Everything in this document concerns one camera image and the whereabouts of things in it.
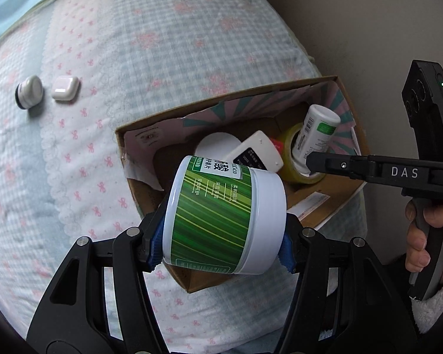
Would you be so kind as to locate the red carton box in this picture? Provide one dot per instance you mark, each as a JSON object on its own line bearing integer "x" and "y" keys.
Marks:
{"x": 277, "y": 144}

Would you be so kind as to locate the cardboard box pink lining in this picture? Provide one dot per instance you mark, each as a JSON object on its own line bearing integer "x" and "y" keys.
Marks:
{"x": 256, "y": 127}

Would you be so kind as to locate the white earbuds case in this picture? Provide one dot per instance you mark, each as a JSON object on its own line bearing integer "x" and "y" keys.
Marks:
{"x": 65, "y": 88}

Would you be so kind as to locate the light blue fuzzy towel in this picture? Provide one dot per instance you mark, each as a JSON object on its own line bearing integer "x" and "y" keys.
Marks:
{"x": 426, "y": 313}

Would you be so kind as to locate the white pill bottle green label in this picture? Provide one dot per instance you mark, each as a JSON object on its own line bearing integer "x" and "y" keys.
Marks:
{"x": 319, "y": 126}

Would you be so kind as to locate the yellow packing tape roll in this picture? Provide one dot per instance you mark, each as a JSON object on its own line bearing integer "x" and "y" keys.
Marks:
{"x": 299, "y": 158}

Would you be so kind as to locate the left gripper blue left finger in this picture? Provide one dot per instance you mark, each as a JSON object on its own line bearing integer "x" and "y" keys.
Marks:
{"x": 154, "y": 239}

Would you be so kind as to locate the green jar white lid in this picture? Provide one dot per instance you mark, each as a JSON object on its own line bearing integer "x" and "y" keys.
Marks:
{"x": 223, "y": 218}

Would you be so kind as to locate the checkered floral bed quilt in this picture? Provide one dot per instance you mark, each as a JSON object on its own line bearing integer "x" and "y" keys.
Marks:
{"x": 60, "y": 171}

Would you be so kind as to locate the white lidded round jar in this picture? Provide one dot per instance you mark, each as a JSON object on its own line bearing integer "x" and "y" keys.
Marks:
{"x": 216, "y": 145}

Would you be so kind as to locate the small black white jar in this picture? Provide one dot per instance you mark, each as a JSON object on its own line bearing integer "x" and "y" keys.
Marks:
{"x": 29, "y": 93}

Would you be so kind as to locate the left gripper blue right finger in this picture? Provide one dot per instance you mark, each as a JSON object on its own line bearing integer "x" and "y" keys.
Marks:
{"x": 288, "y": 249}

